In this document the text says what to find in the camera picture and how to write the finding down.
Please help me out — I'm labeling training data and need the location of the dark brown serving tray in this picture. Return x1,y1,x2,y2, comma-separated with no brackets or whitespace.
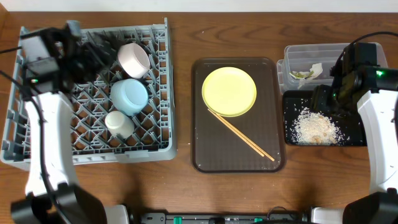
192,57,285,173

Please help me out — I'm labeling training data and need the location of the yellow round plate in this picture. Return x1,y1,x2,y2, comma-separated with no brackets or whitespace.
201,67,257,117

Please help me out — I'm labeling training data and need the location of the green snack wrapper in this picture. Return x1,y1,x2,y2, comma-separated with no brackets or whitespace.
289,71,313,80

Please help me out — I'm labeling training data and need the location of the pale green plastic cup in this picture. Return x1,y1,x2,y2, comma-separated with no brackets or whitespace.
104,111,135,139

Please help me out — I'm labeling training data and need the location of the wooden chopstick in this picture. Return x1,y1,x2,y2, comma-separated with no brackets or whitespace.
207,108,265,157
210,110,275,162

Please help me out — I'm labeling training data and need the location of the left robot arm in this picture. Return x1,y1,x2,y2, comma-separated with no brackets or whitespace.
11,21,108,223

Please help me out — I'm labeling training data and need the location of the clear plastic waste bin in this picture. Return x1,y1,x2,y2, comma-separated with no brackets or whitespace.
276,42,391,95

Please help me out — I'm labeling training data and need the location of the light blue small plate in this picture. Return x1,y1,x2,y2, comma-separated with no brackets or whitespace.
110,78,149,116

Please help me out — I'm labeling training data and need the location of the spilled rice pile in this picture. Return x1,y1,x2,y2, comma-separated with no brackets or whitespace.
291,108,346,146

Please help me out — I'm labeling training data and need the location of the grey plastic dishwasher rack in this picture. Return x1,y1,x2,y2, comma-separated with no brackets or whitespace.
0,17,178,172

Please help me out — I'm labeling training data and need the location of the pink white bowl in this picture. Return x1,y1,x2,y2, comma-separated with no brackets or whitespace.
118,43,150,79

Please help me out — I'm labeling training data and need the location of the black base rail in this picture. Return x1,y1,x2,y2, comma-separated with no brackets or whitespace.
105,203,315,224

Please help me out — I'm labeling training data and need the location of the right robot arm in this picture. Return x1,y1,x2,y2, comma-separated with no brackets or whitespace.
310,42,397,223

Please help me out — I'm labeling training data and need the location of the black rectangular waste tray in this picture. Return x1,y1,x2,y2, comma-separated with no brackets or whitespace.
282,90,367,146

